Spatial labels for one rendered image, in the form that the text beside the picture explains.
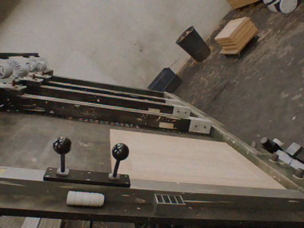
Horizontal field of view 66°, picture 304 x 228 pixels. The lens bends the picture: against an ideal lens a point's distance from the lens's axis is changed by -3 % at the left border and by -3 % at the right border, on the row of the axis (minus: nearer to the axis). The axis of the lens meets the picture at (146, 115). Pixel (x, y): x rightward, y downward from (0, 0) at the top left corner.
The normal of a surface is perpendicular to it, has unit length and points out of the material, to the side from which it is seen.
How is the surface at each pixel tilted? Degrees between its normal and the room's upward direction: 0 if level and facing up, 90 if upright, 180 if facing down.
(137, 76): 90
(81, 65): 90
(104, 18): 90
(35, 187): 90
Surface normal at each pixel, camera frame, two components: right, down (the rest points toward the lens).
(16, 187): 0.16, 0.25
